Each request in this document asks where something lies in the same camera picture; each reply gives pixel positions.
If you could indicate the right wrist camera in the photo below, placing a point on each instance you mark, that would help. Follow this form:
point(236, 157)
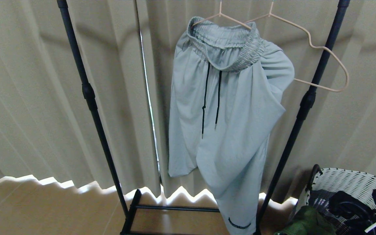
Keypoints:
point(341, 199)

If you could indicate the beige curtain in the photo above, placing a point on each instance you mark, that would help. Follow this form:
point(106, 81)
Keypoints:
point(28, 98)

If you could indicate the pink clothes hanger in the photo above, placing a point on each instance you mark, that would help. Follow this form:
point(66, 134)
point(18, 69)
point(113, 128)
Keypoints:
point(271, 11)
point(220, 9)

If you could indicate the black clothes rack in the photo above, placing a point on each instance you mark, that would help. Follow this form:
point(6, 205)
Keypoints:
point(88, 94)

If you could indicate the green garment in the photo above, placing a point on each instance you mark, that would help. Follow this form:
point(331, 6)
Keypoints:
point(305, 222)

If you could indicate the white laundry basket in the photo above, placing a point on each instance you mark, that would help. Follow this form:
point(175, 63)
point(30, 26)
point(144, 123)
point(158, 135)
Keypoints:
point(348, 179)

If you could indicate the pale grey shorts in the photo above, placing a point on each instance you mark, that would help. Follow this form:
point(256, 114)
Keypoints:
point(233, 130)

